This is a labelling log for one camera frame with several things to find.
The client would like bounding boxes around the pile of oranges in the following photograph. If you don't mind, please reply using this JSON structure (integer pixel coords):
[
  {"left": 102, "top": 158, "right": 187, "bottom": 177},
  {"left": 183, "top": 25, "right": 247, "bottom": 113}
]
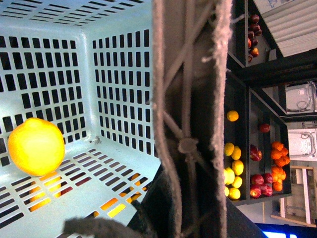
[{"left": 270, "top": 141, "right": 290, "bottom": 192}]

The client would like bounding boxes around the light blue plastic basket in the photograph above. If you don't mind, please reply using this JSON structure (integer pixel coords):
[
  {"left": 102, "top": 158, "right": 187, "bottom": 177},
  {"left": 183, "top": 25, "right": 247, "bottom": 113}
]
[{"left": 0, "top": 0, "right": 160, "bottom": 238}]

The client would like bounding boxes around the white washing machine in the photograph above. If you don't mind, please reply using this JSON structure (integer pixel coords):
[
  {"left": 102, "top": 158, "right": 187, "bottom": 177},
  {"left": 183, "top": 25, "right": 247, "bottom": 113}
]
[{"left": 285, "top": 81, "right": 317, "bottom": 114}]

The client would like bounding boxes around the wooden pallet frame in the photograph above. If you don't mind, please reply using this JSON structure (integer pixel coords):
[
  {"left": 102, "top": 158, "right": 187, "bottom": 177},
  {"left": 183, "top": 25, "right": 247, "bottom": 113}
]
[{"left": 271, "top": 166, "right": 317, "bottom": 228}]

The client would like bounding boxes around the brown basket handle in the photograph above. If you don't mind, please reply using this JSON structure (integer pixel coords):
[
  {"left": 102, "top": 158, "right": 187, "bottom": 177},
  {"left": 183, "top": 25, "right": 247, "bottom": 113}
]
[{"left": 151, "top": 0, "right": 232, "bottom": 238}]

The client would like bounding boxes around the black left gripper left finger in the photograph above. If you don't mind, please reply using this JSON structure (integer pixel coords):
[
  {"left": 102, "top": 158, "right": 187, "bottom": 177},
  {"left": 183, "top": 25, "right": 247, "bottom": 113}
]
[{"left": 63, "top": 200, "right": 158, "bottom": 238}]

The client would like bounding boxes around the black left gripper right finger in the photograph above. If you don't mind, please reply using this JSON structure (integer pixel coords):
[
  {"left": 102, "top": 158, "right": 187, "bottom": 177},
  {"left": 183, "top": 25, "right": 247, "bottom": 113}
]
[{"left": 226, "top": 198, "right": 265, "bottom": 238}]

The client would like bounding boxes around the black fruit shelf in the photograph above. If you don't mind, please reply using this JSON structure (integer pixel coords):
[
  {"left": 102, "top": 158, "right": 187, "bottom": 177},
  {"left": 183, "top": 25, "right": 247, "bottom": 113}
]
[{"left": 224, "top": 0, "right": 317, "bottom": 206}]

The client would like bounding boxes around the yellow lemon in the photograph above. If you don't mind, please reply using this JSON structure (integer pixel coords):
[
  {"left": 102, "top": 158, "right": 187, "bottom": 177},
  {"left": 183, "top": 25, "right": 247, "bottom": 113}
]
[{"left": 8, "top": 118, "right": 65, "bottom": 176}]

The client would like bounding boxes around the red apple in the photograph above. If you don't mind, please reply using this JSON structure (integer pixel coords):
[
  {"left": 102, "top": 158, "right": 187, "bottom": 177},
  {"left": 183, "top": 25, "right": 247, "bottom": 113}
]
[
  {"left": 259, "top": 123, "right": 270, "bottom": 133},
  {"left": 251, "top": 174, "right": 264, "bottom": 185},
  {"left": 250, "top": 144, "right": 263, "bottom": 161}
]

